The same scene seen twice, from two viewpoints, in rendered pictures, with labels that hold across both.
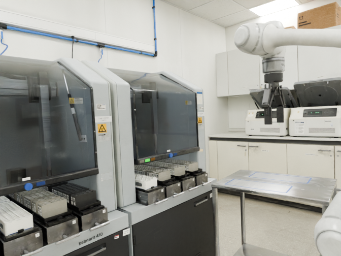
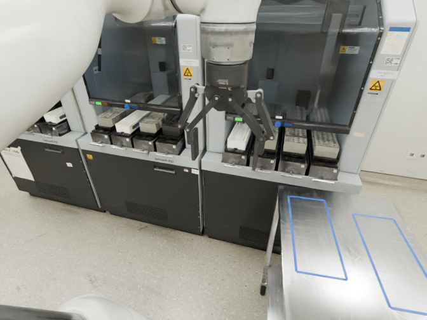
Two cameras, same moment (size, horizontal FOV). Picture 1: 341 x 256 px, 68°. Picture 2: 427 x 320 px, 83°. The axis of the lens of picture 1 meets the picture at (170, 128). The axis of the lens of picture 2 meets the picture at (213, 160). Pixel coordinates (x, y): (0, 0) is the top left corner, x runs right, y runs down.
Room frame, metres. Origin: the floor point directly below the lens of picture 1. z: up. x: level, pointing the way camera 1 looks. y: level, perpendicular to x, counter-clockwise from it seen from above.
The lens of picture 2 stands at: (0.86, -0.84, 1.48)
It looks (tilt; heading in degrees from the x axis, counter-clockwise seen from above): 33 degrees down; 63
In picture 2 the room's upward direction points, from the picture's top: straight up
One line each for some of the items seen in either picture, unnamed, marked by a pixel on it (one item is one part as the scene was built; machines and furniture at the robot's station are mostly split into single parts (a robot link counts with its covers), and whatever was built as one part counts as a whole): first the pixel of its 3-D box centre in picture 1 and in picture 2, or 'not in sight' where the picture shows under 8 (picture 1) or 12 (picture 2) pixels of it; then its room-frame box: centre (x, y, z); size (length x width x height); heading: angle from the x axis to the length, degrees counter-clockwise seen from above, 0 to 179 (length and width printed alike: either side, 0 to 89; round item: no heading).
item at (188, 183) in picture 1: (156, 176); (293, 138); (1.91, 0.13, 0.78); 0.73 x 0.14 x 0.09; 47
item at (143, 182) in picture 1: (135, 181); (241, 134); (1.59, 0.24, 0.83); 0.30 x 0.10 x 0.06; 47
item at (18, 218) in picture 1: (8, 217); (135, 120); (1.08, 0.72, 0.83); 0.30 x 0.10 x 0.06; 47
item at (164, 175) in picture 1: (163, 176); (265, 143); (1.64, 0.06, 0.85); 0.12 x 0.02 x 0.06; 137
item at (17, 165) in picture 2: not in sight; (14, 162); (0.18, 1.29, 0.43); 0.27 x 0.02 x 0.36; 137
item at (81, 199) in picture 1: (85, 198); (171, 130); (1.23, 0.44, 0.85); 0.12 x 0.02 x 0.06; 137
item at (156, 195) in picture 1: (123, 186); (244, 133); (1.69, 0.33, 0.78); 0.73 x 0.14 x 0.09; 47
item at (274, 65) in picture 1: (273, 66); (227, 42); (1.09, -0.45, 1.43); 0.09 x 0.09 x 0.06
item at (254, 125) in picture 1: (272, 112); not in sight; (3.58, -1.45, 1.22); 0.62 x 0.56 x 0.64; 135
